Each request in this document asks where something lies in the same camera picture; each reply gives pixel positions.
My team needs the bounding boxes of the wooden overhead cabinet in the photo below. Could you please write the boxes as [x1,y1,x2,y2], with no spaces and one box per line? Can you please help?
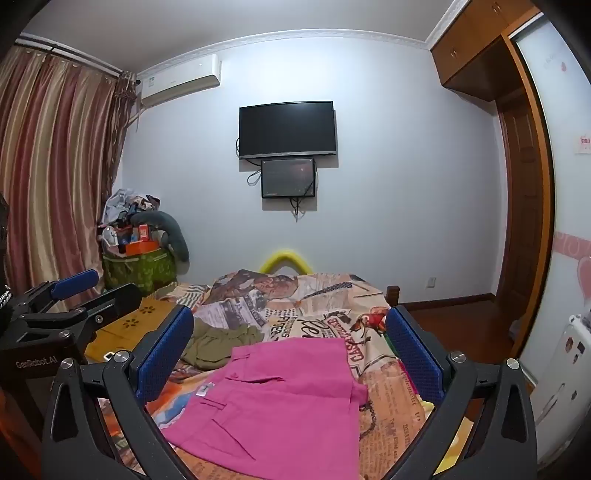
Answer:
[429,0,546,100]

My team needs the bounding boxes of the pink pants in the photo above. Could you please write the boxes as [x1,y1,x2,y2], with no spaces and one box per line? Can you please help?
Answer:
[164,337,369,476]

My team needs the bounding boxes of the olive green pants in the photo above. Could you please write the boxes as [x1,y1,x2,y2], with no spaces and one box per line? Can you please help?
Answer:
[181,318,265,371]

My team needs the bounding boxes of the grey plush pillow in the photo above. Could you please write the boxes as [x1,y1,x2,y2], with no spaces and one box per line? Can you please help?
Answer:
[134,210,191,263]

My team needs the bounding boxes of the pile of clothes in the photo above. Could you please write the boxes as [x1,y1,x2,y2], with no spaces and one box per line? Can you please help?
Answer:
[99,188,162,232]

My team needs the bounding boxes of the yellow foam tube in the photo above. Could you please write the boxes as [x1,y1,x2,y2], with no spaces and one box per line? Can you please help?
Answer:
[259,249,315,275]

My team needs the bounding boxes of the green storage bag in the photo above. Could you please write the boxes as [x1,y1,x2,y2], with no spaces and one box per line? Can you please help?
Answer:
[102,247,178,296]

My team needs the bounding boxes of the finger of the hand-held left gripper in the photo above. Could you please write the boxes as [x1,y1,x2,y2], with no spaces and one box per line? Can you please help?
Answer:
[18,282,143,356]
[16,269,100,319]

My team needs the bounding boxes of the printed blanket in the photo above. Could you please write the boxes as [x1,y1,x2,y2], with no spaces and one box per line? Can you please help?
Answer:
[85,271,476,480]

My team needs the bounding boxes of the small black monitor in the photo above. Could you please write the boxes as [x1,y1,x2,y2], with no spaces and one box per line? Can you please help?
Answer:
[261,158,317,199]

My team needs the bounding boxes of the white air conditioner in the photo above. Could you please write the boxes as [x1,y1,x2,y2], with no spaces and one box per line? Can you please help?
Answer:
[139,54,221,108]

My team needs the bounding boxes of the orange box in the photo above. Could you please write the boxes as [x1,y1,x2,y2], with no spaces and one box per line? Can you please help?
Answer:
[124,240,160,256]

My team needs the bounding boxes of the wooden lap desk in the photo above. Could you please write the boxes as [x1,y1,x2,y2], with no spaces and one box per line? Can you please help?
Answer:
[85,296,183,365]

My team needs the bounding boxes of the striped curtain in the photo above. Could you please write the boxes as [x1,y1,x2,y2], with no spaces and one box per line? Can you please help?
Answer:
[0,44,139,296]

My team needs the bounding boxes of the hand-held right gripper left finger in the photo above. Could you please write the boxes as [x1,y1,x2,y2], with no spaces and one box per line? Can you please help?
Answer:
[41,305,204,480]

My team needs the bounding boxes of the curtain rod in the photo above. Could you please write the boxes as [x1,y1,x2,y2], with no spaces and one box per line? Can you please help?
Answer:
[14,37,126,75]

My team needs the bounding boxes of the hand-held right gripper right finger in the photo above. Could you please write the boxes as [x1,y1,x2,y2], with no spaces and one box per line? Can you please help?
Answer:
[385,305,539,480]

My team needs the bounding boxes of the wooden door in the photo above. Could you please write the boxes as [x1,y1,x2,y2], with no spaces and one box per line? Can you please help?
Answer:
[496,37,555,363]

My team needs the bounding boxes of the black wall television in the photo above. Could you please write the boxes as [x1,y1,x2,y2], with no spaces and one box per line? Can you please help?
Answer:
[239,100,336,160]

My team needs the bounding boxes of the white appliance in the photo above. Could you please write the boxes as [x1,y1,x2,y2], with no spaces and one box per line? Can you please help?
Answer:
[531,314,591,457]

